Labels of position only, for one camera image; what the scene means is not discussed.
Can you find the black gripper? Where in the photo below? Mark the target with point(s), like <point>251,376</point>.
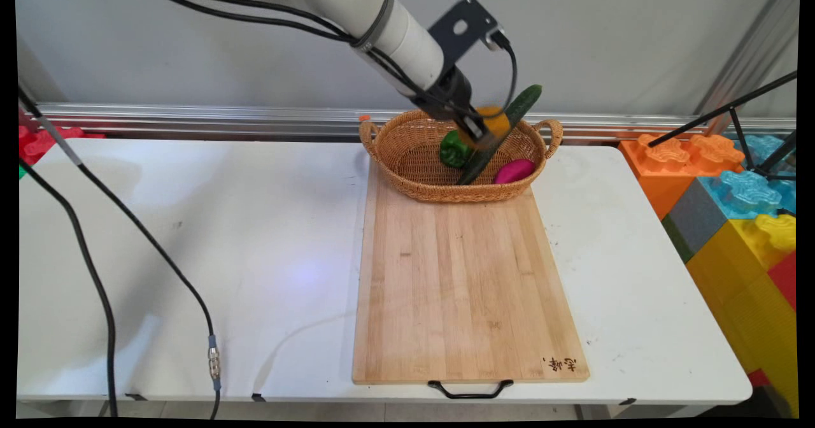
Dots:
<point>449,90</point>

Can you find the yellow-brown toy potato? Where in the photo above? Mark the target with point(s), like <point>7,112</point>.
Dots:
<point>498,121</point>

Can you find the green toy bell pepper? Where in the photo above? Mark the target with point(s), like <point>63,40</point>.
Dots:
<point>453,151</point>

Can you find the green toy cucumber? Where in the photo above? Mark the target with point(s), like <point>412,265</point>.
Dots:
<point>525,100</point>

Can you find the magenta toy sweet potato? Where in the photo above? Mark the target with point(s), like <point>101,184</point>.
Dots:
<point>514,171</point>

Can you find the woven wicker basket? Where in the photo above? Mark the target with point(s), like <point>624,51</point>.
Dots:
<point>407,179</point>

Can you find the wooden cutting board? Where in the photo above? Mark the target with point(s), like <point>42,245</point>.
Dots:
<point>465,288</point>

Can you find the orange foam block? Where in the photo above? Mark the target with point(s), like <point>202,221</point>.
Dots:
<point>662,167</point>

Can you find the black tripod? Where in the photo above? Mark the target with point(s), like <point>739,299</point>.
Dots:
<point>738,119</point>

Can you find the large blue foam block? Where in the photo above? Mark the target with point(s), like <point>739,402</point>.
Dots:
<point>745,192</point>

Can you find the small blue foam block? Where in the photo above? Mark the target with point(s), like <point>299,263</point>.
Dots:
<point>761,148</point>

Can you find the black table edge clip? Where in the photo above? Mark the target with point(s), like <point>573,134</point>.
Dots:
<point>628,402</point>
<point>135,397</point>
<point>258,397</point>

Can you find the red foam puzzle piece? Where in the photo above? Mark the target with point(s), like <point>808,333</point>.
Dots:
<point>38,144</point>

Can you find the small wrist camera with plug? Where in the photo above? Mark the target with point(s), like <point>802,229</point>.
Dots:
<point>498,38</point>

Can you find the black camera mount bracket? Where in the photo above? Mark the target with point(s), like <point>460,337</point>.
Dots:
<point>474,14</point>

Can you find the aluminium rail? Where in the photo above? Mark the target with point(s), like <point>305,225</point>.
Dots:
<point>255,119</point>

